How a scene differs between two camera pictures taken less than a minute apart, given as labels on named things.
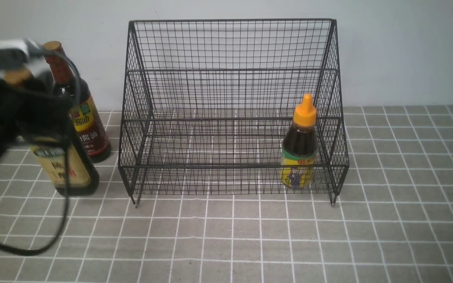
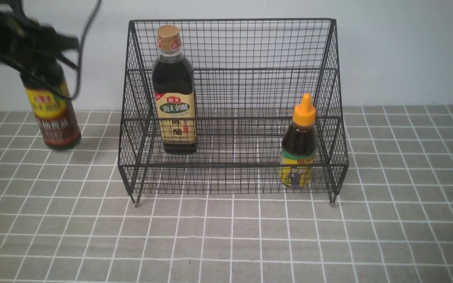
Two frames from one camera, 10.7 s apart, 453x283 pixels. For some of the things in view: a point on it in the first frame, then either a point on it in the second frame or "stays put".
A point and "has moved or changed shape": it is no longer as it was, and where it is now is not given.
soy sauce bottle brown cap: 85,114 has moved or changed shape
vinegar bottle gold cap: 65,161 -> 173,83
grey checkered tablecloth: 407,212 stays put
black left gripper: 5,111 -> 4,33
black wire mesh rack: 233,107 stays put
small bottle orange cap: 300,151 stays put
